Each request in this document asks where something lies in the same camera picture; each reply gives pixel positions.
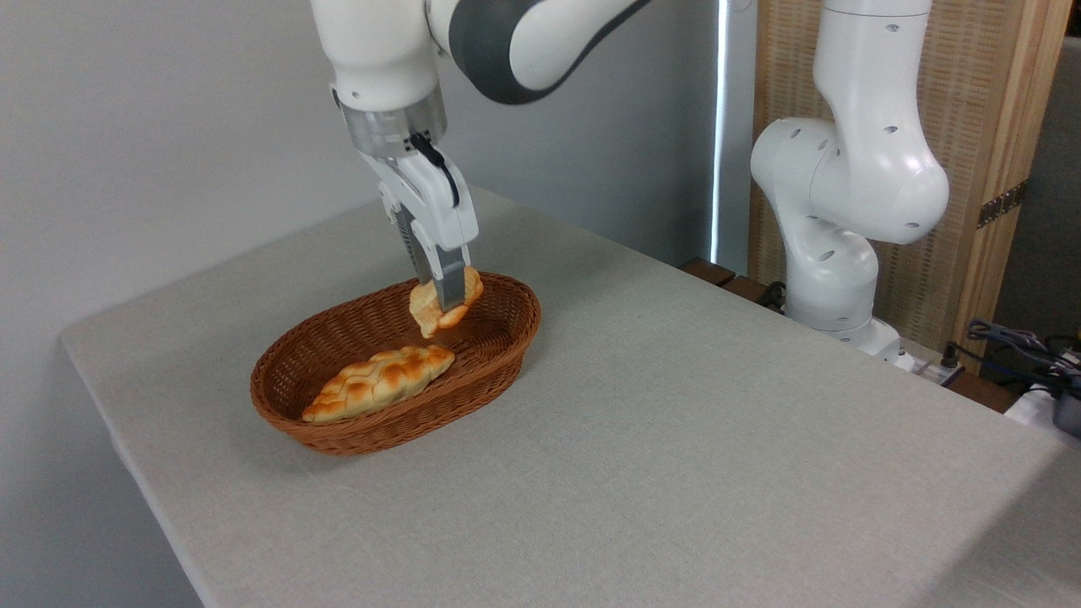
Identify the long braided bread loaf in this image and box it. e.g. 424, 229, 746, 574
301, 345, 456, 424

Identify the brown wicker oval basket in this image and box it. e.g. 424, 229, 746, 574
250, 272, 542, 457

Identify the white box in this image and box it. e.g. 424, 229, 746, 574
1003, 384, 1081, 448

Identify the small golden pastry bread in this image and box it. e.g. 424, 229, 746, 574
409, 266, 485, 339

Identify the blue grey cable bundle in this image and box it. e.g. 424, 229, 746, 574
965, 318, 1081, 398

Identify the dark grey device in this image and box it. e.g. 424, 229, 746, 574
1051, 390, 1081, 439

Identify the grey table cloth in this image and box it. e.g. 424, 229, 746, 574
61, 186, 1081, 608

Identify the vertical bright light strip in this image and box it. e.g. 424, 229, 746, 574
711, 0, 730, 265

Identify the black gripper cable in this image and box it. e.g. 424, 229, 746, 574
409, 133, 462, 209

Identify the white power strip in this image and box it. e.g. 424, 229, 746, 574
894, 340, 965, 387

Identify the metal screen hinge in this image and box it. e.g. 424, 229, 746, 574
977, 180, 1029, 230

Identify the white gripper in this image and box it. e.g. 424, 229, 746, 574
359, 148, 480, 312

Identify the wooden woven folding screen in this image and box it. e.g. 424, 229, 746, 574
749, 0, 1073, 374

